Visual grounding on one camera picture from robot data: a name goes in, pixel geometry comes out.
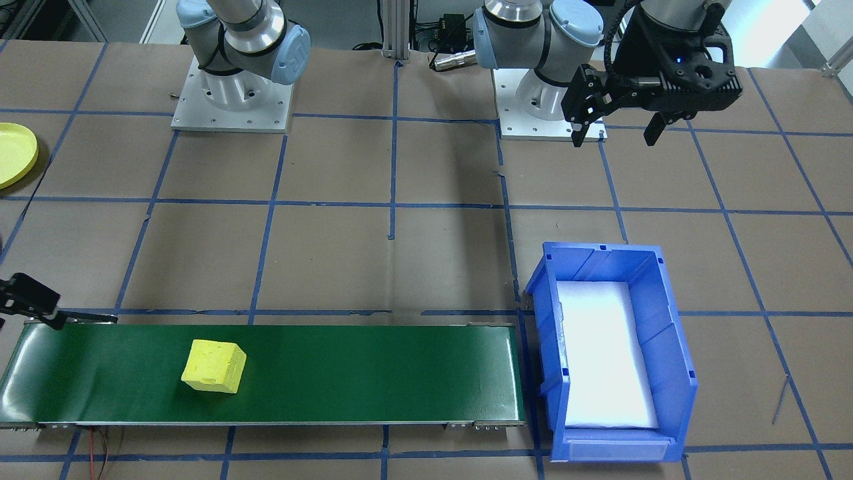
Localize yellow foam block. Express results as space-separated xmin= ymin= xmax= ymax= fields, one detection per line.
xmin=181 ymin=339 xmax=247 ymax=394

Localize yellow plastic plate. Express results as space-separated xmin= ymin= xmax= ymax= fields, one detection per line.
xmin=0 ymin=123 xmax=39 ymax=190

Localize silver cylindrical connector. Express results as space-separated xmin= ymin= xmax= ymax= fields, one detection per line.
xmin=430 ymin=52 xmax=478 ymax=71

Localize black power adapter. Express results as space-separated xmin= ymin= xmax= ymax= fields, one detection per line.
xmin=436 ymin=13 xmax=471 ymax=51

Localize white foam bin liner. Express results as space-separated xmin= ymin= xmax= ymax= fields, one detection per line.
xmin=554 ymin=280 xmax=660 ymax=429

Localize blue plastic storage bin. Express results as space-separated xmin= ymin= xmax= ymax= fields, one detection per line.
xmin=524 ymin=241 xmax=699 ymax=464

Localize green conveyor belt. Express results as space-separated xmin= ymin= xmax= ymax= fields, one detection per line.
xmin=0 ymin=308 xmax=527 ymax=431

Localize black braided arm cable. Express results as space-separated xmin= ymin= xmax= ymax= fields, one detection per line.
xmin=603 ymin=0 xmax=644 ymax=74

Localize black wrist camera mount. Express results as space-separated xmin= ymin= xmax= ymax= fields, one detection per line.
xmin=613 ymin=27 xmax=742 ymax=124

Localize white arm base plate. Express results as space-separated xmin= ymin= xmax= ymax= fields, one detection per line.
xmin=171 ymin=55 xmax=296 ymax=134
xmin=492 ymin=67 xmax=608 ymax=142

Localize red and black conveyor wires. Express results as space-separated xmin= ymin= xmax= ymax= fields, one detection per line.
xmin=85 ymin=427 xmax=127 ymax=480

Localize aluminium table corner bracket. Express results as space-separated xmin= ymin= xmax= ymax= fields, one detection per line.
xmin=821 ymin=52 xmax=853 ymax=78

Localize aluminium profile post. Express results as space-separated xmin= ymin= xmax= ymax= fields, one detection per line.
xmin=381 ymin=0 xmax=415 ymax=62

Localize V-shaped metal bar frame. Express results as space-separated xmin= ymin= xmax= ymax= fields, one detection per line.
xmin=0 ymin=0 xmax=111 ymax=42

